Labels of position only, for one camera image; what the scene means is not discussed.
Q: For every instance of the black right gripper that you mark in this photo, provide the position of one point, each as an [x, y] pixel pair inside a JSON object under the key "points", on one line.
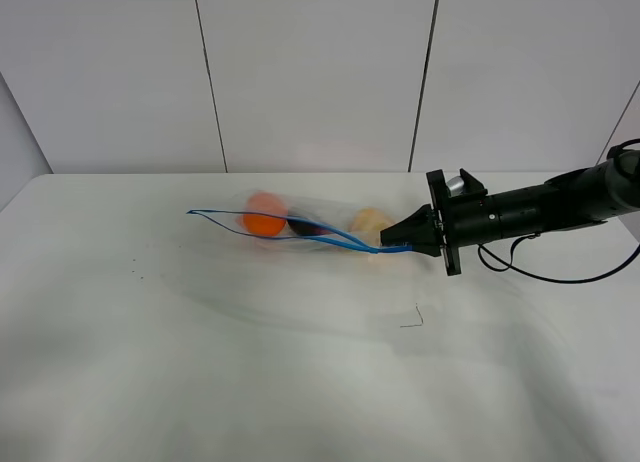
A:
{"points": [[463, 221]]}

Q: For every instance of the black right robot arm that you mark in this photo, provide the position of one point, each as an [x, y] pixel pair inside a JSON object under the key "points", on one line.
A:
{"points": [[577, 199]]}

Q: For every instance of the dark purple eggplant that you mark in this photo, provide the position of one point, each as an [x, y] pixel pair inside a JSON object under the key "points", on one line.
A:
{"points": [[303, 226]]}

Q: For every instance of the orange fruit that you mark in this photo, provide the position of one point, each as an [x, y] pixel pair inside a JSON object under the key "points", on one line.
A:
{"points": [[264, 214]]}

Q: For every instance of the clear zip bag blue seal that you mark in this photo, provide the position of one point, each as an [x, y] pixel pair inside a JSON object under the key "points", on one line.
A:
{"points": [[219, 236]]}

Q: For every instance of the yellow lemon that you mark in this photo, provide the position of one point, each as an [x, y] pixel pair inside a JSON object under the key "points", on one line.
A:
{"points": [[368, 223]]}

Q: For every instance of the silver camera on right gripper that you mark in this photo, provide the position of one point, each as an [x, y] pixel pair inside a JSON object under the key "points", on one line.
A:
{"points": [[456, 186]]}

